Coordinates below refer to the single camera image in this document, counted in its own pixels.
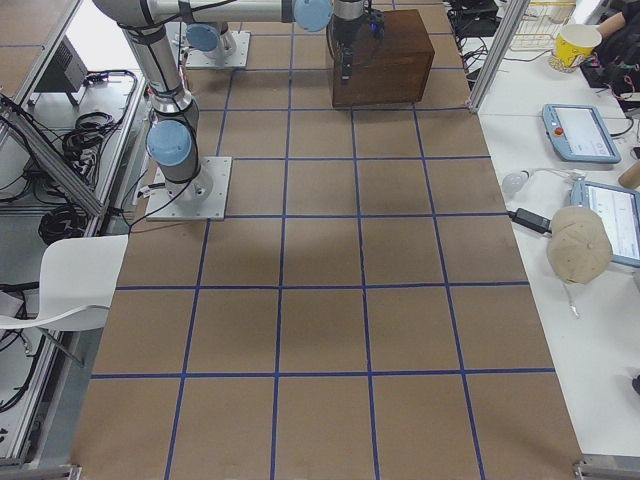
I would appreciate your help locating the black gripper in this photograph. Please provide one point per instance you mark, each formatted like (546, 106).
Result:
(344, 31)

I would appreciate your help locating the dark brown wooden cabinet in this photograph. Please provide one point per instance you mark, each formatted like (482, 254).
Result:
(392, 70)

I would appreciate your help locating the white light bulb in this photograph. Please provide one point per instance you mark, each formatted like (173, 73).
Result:
(514, 182)

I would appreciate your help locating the yellow paper popcorn cup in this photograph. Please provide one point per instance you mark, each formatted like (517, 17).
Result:
(573, 45)

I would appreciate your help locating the black power adapter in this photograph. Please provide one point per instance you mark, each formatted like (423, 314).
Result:
(530, 220)

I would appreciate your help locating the upper blue teach pendant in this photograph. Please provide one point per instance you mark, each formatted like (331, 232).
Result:
(577, 133)

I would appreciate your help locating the blue teach pendant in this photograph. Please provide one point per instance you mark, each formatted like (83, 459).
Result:
(618, 208)
(577, 133)

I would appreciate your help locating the grey control box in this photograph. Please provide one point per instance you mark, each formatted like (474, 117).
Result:
(65, 73)

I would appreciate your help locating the beige baseball cap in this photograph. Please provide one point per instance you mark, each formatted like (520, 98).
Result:
(579, 249)

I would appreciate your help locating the cardboard tube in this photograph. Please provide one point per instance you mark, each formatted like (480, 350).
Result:
(630, 179)

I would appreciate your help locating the lower blue teach pendant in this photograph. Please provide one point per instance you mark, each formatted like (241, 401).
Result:
(618, 208)

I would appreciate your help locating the white plastic chair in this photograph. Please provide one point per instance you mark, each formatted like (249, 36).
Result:
(77, 282)

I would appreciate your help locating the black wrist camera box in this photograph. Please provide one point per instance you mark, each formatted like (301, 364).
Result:
(376, 21)

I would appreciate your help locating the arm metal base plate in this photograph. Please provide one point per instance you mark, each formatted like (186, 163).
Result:
(196, 60)
(204, 198)

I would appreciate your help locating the aluminium frame post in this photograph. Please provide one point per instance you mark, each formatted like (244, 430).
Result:
(502, 40)

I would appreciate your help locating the yellow wire basket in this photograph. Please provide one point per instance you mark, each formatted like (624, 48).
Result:
(540, 25)

